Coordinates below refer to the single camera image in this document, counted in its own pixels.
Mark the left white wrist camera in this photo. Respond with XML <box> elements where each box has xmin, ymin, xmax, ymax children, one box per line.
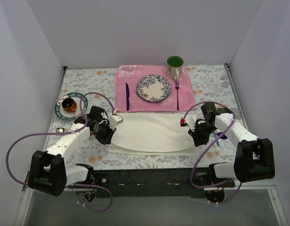
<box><xmin>109</xmin><ymin>114</ymin><xmax>123</xmax><ymax>130</ymax></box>

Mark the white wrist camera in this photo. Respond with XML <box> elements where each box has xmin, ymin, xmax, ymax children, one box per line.
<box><xmin>180</xmin><ymin>115</ymin><xmax>196</xmax><ymax>131</ymax></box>
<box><xmin>109</xmin><ymin>114</ymin><xmax>123</xmax><ymax>130</ymax></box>

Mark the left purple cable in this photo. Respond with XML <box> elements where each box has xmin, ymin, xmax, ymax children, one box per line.
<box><xmin>5</xmin><ymin>92</ymin><xmax>117</xmax><ymax>213</ymax></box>

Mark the purple knife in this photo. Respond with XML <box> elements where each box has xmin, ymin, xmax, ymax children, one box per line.
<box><xmin>126</xmin><ymin>83</ymin><xmax>130</xmax><ymax>112</ymax></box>

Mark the pink satin placemat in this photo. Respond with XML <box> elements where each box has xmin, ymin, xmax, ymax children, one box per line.
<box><xmin>115</xmin><ymin>65</ymin><xmax>195</xmax><ymax>112</ymax></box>

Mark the purple spoon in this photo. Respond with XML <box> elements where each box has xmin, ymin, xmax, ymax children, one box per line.
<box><xmin>217</xmin><ymin>132</ymin><xmax>228</xmax><ymax>140</ymax></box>

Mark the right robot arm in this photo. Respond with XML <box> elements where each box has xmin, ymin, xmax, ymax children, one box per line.
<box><xmin>180</xmin><ymin>101</ymin><xmax>275</xmax><ymax>189</ymax></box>

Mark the blue floral plate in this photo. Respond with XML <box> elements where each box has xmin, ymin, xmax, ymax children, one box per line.
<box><xmin>136</xmin><ymin>74</ymin><xmax>171</xmax><ymax>103</ymax></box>

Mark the iridescent blue fork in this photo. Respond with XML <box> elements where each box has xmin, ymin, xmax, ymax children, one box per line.
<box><xmin>214</xmin><ymin>132</ymin><xmax>220</xmax><ymax>147</ymax></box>

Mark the orange brown small cup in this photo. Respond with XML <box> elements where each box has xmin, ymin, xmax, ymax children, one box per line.
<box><xmin>62</xmin><ymin>98</ymin><xmax>77</xmax><ymax>113</ymax></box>

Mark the cream mug green inside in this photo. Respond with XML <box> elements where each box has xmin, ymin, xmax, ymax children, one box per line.
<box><xmin>166</xmin><ymin>56</ymin><xmax>184</xmax><ymax>81</ymax></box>

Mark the purple fork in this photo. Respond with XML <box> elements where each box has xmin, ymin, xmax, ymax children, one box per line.
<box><xmin>175</xmin><ymin>81</ymin><xmax>179</xmax><ymax>111</ymax></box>

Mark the white cloth napkin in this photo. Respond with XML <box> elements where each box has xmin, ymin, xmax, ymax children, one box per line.
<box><xmin>108</xmin><ymin>113</ymin><xmax>200</xmax><ymax>156</ymax></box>

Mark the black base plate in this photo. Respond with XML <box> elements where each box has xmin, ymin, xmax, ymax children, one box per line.
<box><xmin>67</xmin><ymin>168</ymin><xmax>235</xmax><ymax>200</ymax></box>

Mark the floral patterned tablecloth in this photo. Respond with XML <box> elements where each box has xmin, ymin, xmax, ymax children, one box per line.
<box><xmin>42</xmin><ymin>65</ymin><xmax>263</xmax><ymax>170</ymax></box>

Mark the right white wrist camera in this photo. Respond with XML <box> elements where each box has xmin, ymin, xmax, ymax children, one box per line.
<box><xmin>180</xmin><ymin>115</ymin><xmax>196</xmax><ymax>131</ymax></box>

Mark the teal rimmed saucer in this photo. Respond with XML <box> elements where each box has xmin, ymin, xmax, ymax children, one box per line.
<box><xmin>55</xmin><ymin>92</ymin><xmax>88</xmax><ymax>121</ymax></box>

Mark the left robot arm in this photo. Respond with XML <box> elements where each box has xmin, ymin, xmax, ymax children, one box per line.
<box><xmin>28</xmin><ymin>106</ymin><xmax>123</xmax><ymax>196</ymax></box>

